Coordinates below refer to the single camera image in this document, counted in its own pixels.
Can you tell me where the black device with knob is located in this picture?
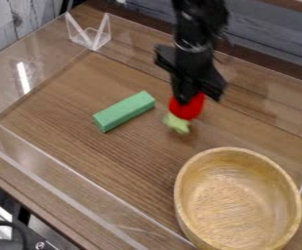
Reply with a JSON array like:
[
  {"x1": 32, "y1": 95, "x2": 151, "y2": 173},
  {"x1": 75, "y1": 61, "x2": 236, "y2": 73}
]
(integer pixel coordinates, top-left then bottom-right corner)
[{"x1": 0, "y1": 227, "x2": 59, "y2": 250}]

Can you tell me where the clear acrylic enclosure wall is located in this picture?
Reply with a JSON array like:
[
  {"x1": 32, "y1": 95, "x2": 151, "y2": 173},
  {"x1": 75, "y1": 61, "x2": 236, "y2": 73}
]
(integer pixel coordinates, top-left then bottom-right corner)
[{"x1": 0, "y1": 9, "x2": 302, "y2": 250}]

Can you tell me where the green foam block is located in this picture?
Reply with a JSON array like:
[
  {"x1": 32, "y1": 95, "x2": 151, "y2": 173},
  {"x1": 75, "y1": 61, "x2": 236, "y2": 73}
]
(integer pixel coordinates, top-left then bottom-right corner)
[{"x1": 92, "y1": 91, "x2": 155, "y2": 133}]

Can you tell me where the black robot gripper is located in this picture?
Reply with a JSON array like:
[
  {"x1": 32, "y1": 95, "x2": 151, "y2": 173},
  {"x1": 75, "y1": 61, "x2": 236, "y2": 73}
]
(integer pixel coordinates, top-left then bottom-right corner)
[{"x1": 153, "y1": 45, "x2": 227, "y2": 104}]

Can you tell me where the wooden bowl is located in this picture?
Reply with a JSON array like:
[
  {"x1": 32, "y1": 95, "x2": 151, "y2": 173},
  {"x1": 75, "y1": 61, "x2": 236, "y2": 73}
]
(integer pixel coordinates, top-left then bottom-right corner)
[{"x1": 173, "y1": 146, "x2": 302, "y2": 250}]

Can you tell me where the red plush strawberry toy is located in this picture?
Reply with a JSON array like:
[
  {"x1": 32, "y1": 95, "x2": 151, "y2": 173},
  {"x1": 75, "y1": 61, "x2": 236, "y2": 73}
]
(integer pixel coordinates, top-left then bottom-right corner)
[{"x1": 163, "y1": 93, "x2": 205, "y2": 134}]

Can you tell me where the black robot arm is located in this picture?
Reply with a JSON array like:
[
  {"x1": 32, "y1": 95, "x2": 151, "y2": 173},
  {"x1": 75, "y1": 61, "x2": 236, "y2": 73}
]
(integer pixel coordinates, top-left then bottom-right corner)
[{"x1": 153, "y1": 0, "x2": 228, "y2": 104}]

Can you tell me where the black cable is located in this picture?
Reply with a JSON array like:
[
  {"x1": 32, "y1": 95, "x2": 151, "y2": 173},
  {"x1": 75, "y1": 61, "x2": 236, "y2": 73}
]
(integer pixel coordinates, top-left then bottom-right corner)
[{"x1": 0, "y1": 220, "x2": 28, "y2": 250}]

